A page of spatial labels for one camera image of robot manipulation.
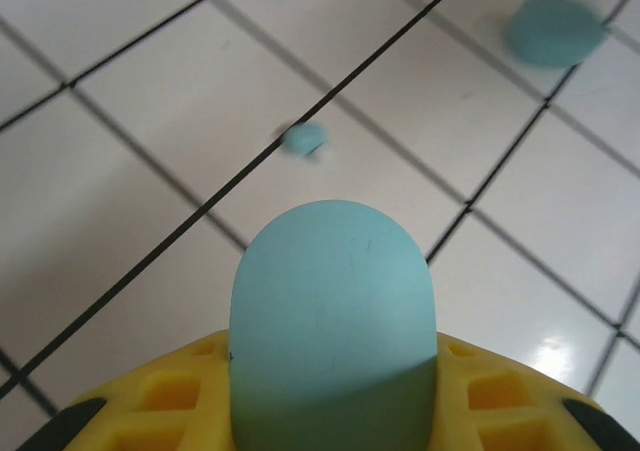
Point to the light blue earbud charging case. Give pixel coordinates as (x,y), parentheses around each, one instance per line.
(555,31)
(332,311)

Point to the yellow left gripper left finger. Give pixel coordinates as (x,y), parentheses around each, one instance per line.
(165,401)

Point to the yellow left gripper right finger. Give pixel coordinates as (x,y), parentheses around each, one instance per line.
(505,401)

